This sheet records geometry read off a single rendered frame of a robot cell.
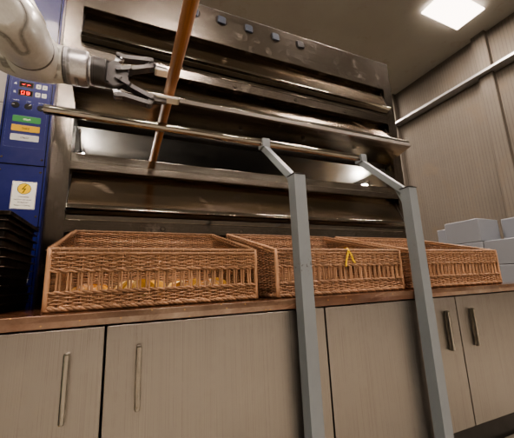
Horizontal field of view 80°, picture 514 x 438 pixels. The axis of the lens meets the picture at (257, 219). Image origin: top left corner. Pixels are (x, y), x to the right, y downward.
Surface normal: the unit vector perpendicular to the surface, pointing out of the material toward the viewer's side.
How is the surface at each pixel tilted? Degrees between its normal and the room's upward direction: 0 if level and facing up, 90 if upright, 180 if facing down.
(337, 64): 90
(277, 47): 90
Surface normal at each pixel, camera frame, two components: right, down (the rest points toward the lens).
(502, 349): 0.40, -0.20
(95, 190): 0.36, -0.52
